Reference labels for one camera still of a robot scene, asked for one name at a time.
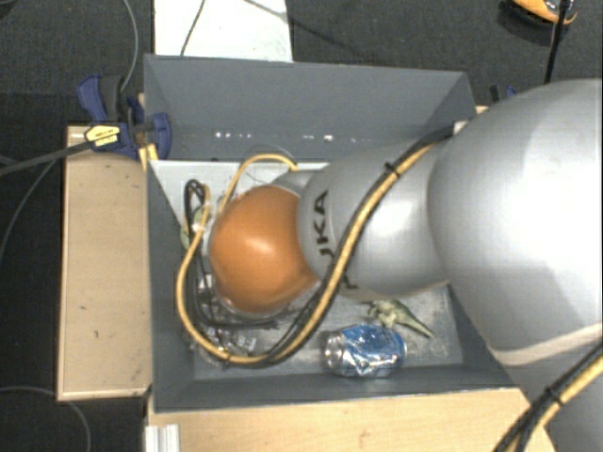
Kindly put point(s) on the grey metal bin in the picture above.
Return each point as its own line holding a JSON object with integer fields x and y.
{"x": 301, "y": 106}

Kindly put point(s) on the pale wood board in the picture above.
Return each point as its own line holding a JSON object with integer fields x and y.
{"x": 103, "y": 271}

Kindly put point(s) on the green toy dinosaur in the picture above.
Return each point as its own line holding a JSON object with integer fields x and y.
{"x": 393, "y": 312}

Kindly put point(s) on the crushed blue and silver can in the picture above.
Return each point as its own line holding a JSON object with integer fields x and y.
{"x": 363, "y": 351}

